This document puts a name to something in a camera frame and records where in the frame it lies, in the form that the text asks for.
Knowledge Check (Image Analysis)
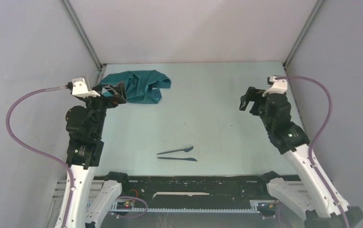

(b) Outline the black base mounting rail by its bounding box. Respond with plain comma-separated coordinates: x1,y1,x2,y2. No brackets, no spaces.
114,175,278,209

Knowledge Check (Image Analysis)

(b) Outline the dark plastic knife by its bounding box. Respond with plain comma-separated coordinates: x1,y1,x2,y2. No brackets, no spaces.
158,157,197,162

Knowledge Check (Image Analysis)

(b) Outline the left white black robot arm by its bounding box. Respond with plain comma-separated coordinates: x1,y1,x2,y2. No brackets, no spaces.
55,77,130,228

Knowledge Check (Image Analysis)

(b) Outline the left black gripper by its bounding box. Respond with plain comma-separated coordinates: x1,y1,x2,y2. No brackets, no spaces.
81,80,127,137

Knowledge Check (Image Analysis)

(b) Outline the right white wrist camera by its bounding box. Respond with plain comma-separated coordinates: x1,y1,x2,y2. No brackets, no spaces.
262,76,288,97

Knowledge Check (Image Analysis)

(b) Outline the white slotted cable duct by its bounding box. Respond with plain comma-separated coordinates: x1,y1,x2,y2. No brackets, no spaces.
109,201,278,216

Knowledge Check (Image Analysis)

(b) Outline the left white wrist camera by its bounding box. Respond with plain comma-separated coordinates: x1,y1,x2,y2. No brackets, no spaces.
71,77,101,98

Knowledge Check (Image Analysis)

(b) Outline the aluminium frame extrusion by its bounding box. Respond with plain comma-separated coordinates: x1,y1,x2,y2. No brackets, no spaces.
44,179,106,228

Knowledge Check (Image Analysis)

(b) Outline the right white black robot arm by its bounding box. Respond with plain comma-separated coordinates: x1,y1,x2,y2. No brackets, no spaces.
239,86,363,228

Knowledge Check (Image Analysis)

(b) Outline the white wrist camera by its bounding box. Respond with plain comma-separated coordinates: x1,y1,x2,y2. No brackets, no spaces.
262,76,288,97
71,77,101,98

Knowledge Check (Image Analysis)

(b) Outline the teal cloth napkin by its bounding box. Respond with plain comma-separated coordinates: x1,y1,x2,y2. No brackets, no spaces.
99,70,171,104

